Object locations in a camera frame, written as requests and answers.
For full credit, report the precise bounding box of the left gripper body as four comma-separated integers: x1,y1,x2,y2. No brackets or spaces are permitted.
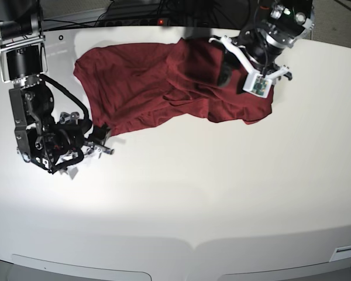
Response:
217,28,284,87

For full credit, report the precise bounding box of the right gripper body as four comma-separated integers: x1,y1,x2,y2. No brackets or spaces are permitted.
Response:
26,115,109,173

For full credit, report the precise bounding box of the dark red long-sleeve shirt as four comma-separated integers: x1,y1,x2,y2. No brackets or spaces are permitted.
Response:
74,39,273,136

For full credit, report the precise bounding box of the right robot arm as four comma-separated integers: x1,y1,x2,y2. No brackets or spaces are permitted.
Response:
0,1,114,177

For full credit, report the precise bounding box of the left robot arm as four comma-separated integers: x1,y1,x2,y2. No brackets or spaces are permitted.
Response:
230,1,315,76

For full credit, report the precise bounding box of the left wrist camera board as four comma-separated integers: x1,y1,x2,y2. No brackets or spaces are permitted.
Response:
243,73,273,98

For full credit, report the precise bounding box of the power strip with red switch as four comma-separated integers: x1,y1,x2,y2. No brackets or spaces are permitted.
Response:
97,17,169,27

